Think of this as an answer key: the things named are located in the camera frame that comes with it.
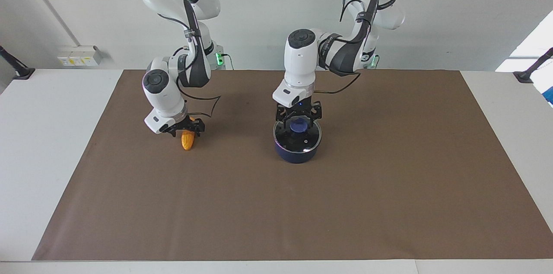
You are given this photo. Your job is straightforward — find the glass lid with purple knob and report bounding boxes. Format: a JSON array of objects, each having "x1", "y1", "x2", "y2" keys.
[{"x1": 275, "y1": 119, "x2": 322, "y2": 154}]

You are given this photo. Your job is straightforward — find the dark pot with purple handle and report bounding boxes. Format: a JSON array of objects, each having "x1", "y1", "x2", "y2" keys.
[{"x1": 274, "y1": 119, "x2": 322, "y2": 164}]

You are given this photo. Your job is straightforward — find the grey wall conduit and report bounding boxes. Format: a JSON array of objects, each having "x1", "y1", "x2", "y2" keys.
[{"x1": 16, "y1": 0, "x2": 81, "y2": 48}]

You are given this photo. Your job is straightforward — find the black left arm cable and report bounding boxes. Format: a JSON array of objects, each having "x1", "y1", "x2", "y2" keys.
[{"x1": 314, "y1": 0, "x2": 381, "y2": 94}]

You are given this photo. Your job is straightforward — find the black clamp stand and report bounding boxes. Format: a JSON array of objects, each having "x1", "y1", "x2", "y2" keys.
[
  {"x1": 0, "y1": 45, "x2": 36, "y2": 81},
  {"x1": 513, "y1": 47, "x2": 553, "y2": 84}
]

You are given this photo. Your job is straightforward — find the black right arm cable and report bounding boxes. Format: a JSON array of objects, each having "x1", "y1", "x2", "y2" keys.
[{"x1": 157, "y1": 0, "x2": 222, "y2": 118}]

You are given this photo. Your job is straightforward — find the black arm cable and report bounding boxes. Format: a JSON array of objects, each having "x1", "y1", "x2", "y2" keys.
[
  {"x1": 157, "y1": 0, "x2": 222, "y2": 118},
  {"x1": 314, "y1": 0, "x2": 381, "y2": 94}
]

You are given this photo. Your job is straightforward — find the yellow toy corn cob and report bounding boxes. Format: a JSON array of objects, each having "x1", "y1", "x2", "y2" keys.
[{"x1": 181, "y1": 130, "x2": 196, "y2": 151}]

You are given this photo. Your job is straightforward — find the white wall socket box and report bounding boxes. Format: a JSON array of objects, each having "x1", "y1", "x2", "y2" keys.
[{"x1": 57, "y1": 46, "x2": 103, "y2": 67}]

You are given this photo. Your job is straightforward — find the brown table mat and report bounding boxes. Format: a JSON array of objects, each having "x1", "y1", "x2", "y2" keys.
[{"x1": 32, "y1": 70, "x2": 553, "y2": 261}]

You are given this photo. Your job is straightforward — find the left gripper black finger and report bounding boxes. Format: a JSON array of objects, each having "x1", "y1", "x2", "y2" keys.
[
  {"x1": 302, "y1": 100, "x2": 324, "y2": 130},
  {"x1": 275, "y1": 104, "x2": 299, "y2": 133}
]

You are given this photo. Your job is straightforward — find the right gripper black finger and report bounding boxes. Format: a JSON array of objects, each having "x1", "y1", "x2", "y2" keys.
[
  {"x1": 165, "y1": 120, "x2": 184, "y2": 138},
  {"x1": 189, "y1": 117, "x2": 206, "y2": 138}
]

